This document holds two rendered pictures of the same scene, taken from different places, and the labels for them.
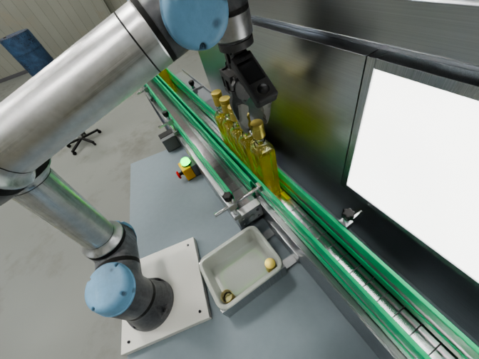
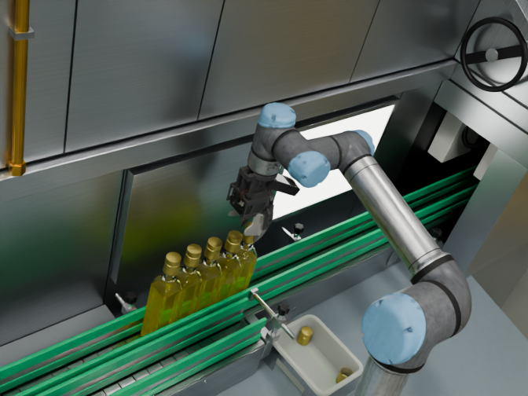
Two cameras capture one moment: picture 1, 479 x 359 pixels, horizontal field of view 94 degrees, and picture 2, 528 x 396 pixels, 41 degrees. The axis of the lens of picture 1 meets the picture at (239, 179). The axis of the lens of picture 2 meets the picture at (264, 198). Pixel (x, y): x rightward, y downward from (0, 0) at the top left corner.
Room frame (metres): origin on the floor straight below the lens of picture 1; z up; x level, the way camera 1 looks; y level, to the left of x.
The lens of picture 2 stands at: (1.20, 0.96, 2.26)
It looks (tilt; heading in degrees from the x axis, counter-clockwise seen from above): 38 degrees down; 235
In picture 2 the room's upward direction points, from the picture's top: 18 degrees clockwise
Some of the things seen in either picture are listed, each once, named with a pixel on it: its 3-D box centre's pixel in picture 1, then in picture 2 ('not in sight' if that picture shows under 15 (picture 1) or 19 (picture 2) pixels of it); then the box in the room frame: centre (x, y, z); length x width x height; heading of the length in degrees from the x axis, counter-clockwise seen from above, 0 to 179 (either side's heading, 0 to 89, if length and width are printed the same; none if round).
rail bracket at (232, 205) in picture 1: (238, 201); (272, 316); (0.40, 0.03, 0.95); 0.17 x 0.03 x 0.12; 106
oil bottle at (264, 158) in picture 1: (265, 167); (236, 276); (0.46, -0.09, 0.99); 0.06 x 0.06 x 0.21; 17
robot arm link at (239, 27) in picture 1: (230, 27); (265, 160); (0.49, -0.08, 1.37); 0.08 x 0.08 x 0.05
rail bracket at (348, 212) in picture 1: (351, 221); (288, 238); (0.23, -0.24, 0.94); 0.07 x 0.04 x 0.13; 106
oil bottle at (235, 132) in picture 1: (245, 149); (200, 292); (0.57, -0.05, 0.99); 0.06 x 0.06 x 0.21; 15
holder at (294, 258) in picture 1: (249, 263); (305, 356); (0.27, 0.06, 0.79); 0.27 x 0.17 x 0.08; 106
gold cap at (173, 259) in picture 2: (217, 97); (172, 263); (0.69, -0.02, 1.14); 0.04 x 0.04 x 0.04
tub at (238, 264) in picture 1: (241, 267); (312, 361); (0.26, 0.09, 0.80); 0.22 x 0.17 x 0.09; 106
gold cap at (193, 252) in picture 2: (226, 104); (192, 255); (0.63, -0.04, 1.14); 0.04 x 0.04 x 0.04
